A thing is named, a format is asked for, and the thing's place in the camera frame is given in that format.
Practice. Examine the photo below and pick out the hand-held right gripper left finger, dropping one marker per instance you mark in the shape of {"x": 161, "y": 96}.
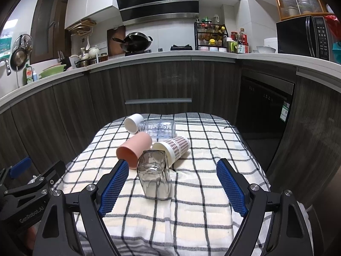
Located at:
{"x": 113, "y": 189}

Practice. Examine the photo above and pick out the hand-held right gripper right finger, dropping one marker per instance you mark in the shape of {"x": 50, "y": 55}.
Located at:
{"x": 231, "y": 188}

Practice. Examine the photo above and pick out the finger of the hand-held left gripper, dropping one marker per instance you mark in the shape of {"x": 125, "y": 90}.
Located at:
{"x": 20, "y": 166}
{"x": 50, "y": 172}

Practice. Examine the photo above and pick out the clear grey glass cup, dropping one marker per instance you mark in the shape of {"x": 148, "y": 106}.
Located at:
{"x": 154, "y": 178}

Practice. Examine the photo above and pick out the pink cup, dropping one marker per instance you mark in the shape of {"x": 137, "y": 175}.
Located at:
{"x": 135, "y": 146}

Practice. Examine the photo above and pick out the plaid paper cup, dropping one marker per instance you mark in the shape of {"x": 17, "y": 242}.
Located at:
{"x": 177, "y": 146}

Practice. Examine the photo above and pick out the white cup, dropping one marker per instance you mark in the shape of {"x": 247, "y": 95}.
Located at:
{"x": 132, "y": 122}

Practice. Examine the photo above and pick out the black checked white cloth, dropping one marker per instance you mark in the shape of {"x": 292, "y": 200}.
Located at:
{"x": 191, "y": 192}

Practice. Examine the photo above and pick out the clear glass bottle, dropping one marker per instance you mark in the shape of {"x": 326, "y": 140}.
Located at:
{"x": 159, "y": 129}

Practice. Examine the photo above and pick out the black built-in dishwasher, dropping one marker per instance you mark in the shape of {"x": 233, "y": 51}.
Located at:
{"x": 263, "y": 112}

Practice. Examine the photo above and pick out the green dish soap bottle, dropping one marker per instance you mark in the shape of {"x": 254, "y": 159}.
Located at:
{"x": 28, "y": 76}

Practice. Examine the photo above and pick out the green plastic basin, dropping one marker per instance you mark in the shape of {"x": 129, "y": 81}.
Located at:
{"x": 52, "y": 72}

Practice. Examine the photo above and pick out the hanging frying pan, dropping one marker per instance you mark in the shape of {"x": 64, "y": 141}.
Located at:
{"x": 18, "y": 56}

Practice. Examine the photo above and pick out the black knife block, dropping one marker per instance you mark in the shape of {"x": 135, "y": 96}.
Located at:
{"x": 65, "y": 61}

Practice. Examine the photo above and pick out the steel pot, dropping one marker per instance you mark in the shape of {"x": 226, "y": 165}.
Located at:
{"x": 83, "y": 63}

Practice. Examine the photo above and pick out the white teapot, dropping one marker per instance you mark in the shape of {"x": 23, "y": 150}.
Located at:
{"x": 93, "y": 51}

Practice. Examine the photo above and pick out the white hanging ladle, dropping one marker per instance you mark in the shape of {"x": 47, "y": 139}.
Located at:
{"x": 88, "y": 45}

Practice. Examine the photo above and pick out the green mug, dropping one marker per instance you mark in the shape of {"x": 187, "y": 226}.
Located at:
{"x": 233, "y": 47}

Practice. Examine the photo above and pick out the brown door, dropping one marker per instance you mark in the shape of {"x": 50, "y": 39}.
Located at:
{"x": 48, "y": 26}

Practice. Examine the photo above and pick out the white bowl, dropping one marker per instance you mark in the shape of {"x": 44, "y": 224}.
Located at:
{"x": 266, "y": 49}

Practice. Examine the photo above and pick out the dark sauce bottle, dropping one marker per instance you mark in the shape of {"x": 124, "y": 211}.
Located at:
{"x": 242, "y": 44}

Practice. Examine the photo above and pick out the black wok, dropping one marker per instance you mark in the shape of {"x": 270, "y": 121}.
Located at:
{"x": 135, "y": 42}

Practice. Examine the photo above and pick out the black gas stove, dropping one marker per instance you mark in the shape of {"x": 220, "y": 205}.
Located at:
{"x": 181, "y": 47}

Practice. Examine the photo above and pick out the white rice cooker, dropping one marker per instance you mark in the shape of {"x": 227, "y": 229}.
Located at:
{"x": 270, "y": 42}

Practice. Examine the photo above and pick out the red lid jar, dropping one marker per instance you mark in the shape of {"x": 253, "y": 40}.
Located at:
{"x": 234, "y": 36}

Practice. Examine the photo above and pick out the black spice rack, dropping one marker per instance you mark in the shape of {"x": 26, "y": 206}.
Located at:
{"x": 210, "y": 36}

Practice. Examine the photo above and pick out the dark wooden cutting board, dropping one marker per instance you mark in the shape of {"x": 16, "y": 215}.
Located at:
{"x": 114, "y": 33}

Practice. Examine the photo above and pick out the black microwave oven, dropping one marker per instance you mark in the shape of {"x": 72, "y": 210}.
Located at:
{"x": 293, "y": 36}

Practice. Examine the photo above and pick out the red plastic bag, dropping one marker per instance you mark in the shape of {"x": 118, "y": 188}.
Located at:
{"x": 334, "y": 32}

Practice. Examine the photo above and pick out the black range hood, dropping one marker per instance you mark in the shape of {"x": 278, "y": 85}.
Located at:
{"x": 157, "y": 2}

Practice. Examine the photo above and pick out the wooden ribbed glass cabinet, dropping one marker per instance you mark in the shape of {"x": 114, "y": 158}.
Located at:
{"x": 301, "y": 0}

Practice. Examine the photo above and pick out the wall poster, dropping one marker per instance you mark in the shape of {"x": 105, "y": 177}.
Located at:
{"x": 5, "y": 44}

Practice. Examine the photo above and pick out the wall rack with boards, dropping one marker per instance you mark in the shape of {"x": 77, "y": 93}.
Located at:
{"x": 81, "y": 26}

